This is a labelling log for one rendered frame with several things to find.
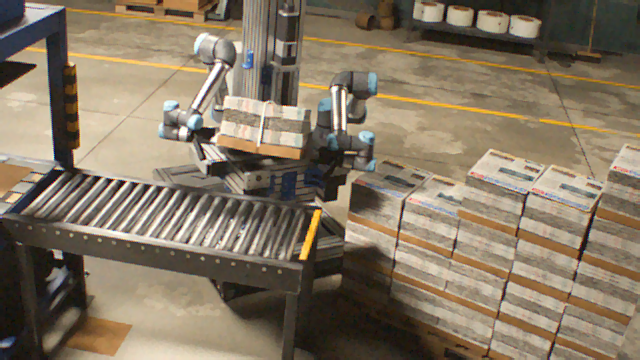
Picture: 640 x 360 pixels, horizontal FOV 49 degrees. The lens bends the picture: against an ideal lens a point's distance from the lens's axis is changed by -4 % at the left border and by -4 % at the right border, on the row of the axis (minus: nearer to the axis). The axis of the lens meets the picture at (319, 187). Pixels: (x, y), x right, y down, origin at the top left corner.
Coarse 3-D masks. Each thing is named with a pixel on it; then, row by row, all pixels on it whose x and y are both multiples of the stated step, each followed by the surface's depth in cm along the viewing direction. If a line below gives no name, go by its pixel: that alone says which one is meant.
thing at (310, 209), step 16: (96, 176) 348; (112, 176) 348; (128, 176) 350; (160, 192) 346; (208, 192) 343; (224, 192) 345; (208, 208) 346; (224, 208) 344; (304, 208) 338; (320, 208) 340; (304, 224) 341
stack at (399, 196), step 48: (384, 192) 354; (432, 192) 359; (384, 240) 365; (432, 240) 349; (480, 240) 336; (384, 288) 376; (480, 288) 343; (528, 288) 331; (432, 336) 371; (480, 336) 354; (528, 336) 339
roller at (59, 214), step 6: (84, 180) 343; (90, 180) 343; (96, 180) 347; (78, 186) 337; (84, 186) 337; (90, 186) 341; (78, 192) 332; (84, 192) 335; (72, 198) 326; (78, 198) 330; (66, 204) 321; (72, 204) 324; (60, 210) 316; (66, 210) 319; (48, 216) 311; (54, 216) 311; (60, 216) 314
